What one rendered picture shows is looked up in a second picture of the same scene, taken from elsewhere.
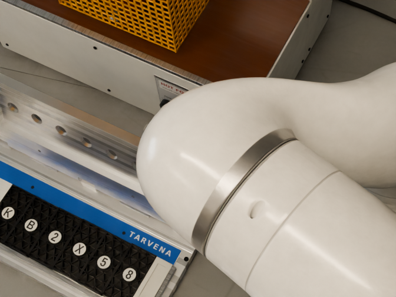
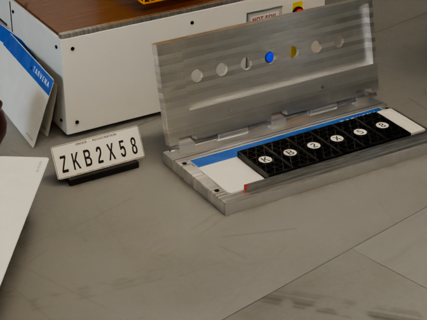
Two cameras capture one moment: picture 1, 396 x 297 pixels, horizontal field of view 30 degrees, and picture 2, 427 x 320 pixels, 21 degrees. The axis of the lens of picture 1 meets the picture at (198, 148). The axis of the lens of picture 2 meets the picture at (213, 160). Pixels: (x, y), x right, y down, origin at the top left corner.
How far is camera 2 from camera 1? 194 cm
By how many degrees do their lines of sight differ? 54
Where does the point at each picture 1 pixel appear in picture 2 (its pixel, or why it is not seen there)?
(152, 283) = (399, 119)
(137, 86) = not seen: hidden behind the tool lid
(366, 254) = not seen: outside the picture
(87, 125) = (277, 20)
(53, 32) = (148, 37)
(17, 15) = (108, 44)
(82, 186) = (273, 129)
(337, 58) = not seen: hidden behind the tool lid
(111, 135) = (298, 14)
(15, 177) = (227, 155)
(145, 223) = (338, 114)
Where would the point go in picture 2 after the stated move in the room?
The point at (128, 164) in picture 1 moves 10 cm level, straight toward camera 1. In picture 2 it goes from (308, 51) to (365, 55)
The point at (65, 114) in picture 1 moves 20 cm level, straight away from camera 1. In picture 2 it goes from (257, 23) to (140, 19)
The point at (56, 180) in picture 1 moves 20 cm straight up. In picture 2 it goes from (253, 137) to (255, 29)
